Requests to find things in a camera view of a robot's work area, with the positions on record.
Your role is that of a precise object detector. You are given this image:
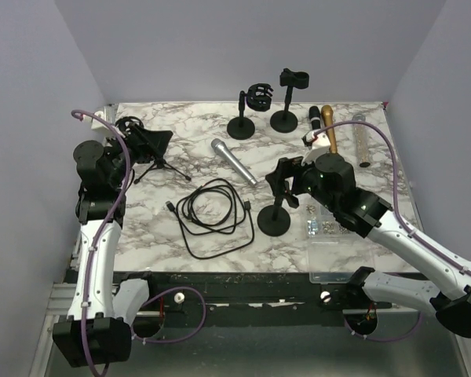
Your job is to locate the black clip microphone stand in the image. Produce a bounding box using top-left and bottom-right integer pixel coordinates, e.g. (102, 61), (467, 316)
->
(270, 68), (310, 134)

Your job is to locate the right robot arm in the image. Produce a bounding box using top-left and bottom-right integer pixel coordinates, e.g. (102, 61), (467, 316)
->
(265, 153), (471, 339)

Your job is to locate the black round base stand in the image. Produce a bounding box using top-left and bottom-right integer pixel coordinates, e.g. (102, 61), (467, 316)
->
(257, 189), (299, 237)

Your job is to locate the clear plastic screw box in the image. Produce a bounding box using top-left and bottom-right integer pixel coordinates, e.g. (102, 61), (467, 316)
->
(304, 199), (375, 284)

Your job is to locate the gold microphone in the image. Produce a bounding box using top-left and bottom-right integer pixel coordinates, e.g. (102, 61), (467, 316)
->
(320, 104), (338, 153)

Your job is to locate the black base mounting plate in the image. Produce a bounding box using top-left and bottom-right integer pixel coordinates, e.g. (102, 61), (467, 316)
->
(113, 270), (393, 328)

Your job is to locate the black microphone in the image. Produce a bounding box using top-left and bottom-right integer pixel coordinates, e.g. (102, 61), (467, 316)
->
(309, 106), (322, 130)

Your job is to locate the black coiled usb cable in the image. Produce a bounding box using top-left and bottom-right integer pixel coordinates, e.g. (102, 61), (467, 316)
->
(165, 178), (255, 261)

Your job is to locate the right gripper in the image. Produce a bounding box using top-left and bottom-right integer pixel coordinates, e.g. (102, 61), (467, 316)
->
(266, 149), (338, 212)

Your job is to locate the glitter microphone silver grille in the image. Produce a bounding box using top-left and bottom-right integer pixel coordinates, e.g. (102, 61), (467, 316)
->
(352, 123), (371, 168)

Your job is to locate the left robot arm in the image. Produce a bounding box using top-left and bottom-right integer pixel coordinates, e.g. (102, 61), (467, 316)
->
(53, 126), (173, 368)

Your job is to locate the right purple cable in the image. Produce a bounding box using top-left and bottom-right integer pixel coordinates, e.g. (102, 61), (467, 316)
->
(312, 120), (471, 342)

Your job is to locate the black tripod shock mount stand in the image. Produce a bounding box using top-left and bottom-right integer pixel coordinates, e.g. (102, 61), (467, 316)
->
(115, 116), (192, 185)

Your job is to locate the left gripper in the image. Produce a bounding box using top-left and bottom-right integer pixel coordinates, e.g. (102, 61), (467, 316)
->
(104, 123), (172, 188)

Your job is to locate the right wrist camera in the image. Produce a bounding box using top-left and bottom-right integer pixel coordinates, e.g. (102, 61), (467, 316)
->
(301, 130), (330, 166)

